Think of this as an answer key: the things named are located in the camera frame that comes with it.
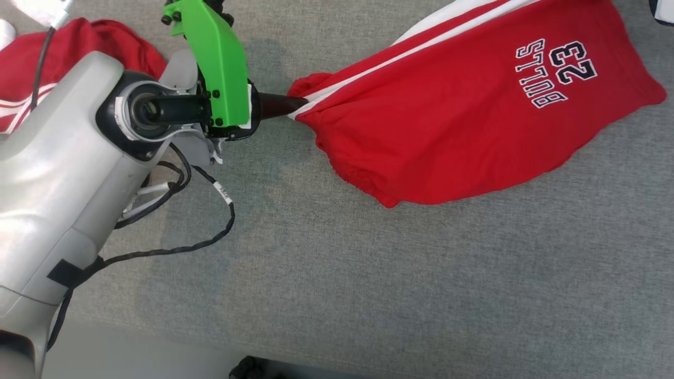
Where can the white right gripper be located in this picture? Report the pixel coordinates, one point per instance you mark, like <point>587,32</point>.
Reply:
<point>666,9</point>

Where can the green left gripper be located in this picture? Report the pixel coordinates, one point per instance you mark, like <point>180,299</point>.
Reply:
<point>224,68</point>

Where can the red shorts with white stripes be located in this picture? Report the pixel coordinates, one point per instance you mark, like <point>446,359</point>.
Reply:
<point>447,131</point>

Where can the red shirt with white sleeves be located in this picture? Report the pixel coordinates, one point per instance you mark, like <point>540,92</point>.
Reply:
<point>100,39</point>

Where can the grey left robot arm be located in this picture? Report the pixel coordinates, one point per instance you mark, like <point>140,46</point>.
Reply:
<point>52,173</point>

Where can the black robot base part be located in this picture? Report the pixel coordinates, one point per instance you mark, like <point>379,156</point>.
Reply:
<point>253,368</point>

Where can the white tape strip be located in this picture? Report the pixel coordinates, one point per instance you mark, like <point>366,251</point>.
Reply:
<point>42,9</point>

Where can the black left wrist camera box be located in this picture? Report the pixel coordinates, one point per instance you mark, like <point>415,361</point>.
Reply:
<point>221,6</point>

